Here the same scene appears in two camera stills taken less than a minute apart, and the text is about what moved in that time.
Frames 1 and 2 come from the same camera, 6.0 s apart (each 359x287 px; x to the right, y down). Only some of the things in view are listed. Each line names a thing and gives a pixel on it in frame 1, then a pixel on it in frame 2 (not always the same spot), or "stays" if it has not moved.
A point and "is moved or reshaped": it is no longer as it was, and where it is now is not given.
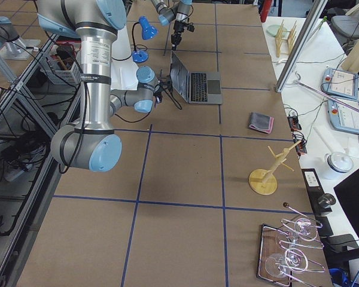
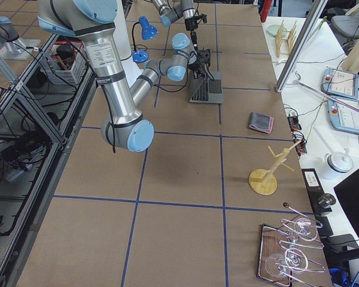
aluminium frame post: [316, 9] stays
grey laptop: [195, 87] is moved or reshaped
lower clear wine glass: [295, 260] stays
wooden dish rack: [284, 39] stays
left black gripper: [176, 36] -> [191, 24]
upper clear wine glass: [303, 229] stays
